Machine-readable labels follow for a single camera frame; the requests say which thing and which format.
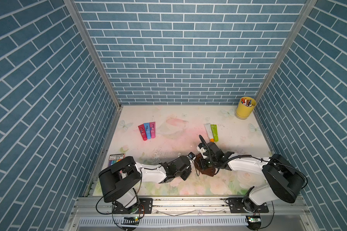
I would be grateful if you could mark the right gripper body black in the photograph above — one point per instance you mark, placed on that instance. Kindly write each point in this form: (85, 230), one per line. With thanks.
(206, 163)

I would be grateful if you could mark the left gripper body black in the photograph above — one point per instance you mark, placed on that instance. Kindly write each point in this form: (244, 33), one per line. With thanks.
(183, 174)

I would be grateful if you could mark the brown cloth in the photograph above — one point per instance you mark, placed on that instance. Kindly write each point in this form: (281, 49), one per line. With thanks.
(204, 166)

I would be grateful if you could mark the green toothpaste tube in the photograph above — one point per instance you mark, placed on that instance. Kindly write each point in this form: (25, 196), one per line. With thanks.
(215, 132)

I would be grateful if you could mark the white orange-cap toothpaste tube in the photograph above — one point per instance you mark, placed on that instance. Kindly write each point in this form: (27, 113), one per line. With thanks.
(209, 132)

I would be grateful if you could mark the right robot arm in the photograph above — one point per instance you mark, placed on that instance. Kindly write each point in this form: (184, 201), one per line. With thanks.
(282, 180)

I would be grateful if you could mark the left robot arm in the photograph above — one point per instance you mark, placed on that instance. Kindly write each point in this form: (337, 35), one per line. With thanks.
(118, 180)

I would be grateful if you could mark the magenta toothpaste tube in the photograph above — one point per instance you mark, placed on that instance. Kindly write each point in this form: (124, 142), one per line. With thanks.
(152, 129)

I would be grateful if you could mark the blue toothpaste tube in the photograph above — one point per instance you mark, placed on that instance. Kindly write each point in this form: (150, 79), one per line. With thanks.
(147, 130)

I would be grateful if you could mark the red toothpaste tube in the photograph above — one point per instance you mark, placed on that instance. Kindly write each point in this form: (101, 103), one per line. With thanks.
(142, 132)

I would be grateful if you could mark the yellow cup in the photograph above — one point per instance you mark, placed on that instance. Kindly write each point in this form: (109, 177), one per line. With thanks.
(243, 112)

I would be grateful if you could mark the pens in cup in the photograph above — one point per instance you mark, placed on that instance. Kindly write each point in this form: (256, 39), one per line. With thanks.
(246, 102)

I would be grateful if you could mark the colourful card on table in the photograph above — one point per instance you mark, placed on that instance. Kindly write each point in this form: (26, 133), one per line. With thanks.
(115, 158)

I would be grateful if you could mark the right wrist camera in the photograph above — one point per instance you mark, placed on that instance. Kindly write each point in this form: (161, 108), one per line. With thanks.
(202, 148)

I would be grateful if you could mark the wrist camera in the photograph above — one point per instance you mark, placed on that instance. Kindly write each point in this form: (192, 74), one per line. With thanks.
(202, 148)
(191, 156)

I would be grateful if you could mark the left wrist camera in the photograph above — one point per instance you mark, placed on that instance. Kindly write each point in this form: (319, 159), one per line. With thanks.
(191, 156)

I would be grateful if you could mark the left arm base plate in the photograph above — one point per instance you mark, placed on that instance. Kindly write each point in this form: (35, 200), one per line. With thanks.
(133, 206)

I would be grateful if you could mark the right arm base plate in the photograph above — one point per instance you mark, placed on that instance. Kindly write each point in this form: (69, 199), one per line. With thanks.
(248, 205)

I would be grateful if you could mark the aluminium front rail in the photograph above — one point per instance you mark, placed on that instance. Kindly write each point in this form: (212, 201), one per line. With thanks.
(191, 205)

